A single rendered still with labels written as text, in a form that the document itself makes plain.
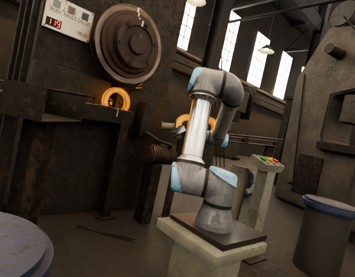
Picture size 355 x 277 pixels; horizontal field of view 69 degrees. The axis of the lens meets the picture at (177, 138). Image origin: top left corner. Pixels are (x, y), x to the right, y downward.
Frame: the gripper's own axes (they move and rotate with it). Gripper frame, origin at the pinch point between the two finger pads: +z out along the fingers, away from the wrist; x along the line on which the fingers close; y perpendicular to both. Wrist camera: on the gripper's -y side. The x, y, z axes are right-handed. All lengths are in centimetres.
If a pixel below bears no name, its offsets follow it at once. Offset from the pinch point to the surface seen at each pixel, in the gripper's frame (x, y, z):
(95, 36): 64, -36, -27
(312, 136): -36, 217, 79
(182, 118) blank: 11.8, 10.6, 2.4
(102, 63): 51, -35, -19
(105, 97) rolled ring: 36, -37, -6
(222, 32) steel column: 246, 327, 246
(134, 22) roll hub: 66, -12, -33
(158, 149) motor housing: -3.6, -14.3, 3.4
